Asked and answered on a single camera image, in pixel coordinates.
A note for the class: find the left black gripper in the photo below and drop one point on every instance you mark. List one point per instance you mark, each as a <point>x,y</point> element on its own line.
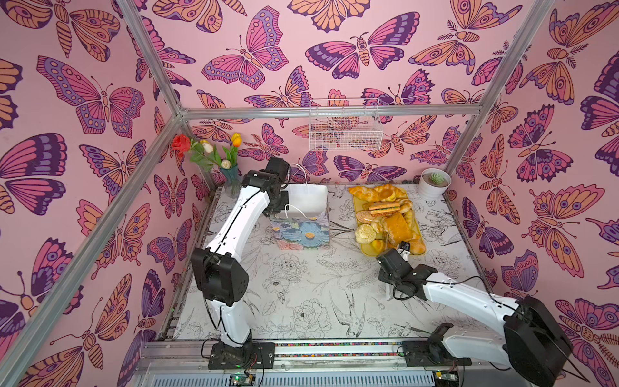
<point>285,203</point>

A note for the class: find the white wire basket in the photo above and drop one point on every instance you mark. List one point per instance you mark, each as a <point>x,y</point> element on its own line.
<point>345,128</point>

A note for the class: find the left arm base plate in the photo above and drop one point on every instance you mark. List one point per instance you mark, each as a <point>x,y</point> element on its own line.
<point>259,355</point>

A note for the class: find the small oval bread roll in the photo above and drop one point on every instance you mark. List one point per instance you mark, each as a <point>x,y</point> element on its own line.
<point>417,246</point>

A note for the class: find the floral white paper bag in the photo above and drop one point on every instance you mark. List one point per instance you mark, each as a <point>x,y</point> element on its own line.
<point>304,223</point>

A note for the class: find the glass vase with flowers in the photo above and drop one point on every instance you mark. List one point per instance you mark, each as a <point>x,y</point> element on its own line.
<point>206,156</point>

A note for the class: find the yellow glazed bread loaf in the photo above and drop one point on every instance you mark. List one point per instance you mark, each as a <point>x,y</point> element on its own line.
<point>377,247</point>

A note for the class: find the yellow bread tray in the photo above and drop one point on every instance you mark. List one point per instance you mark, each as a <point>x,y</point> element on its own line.
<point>388,193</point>

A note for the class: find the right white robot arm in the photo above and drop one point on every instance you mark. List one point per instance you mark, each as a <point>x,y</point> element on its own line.
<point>523,335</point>

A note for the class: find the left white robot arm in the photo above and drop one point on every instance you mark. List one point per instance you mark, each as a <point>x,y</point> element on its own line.
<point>217,268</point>

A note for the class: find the sandwich bun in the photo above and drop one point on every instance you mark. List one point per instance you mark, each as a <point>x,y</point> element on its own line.
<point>377,209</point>

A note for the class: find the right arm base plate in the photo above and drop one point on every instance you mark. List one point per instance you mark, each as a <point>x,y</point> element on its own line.
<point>431,351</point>

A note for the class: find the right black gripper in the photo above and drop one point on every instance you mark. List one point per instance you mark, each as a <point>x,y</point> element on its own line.
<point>387,261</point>

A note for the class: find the white pot with succulent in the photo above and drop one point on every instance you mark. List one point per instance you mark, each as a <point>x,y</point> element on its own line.
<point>433,183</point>

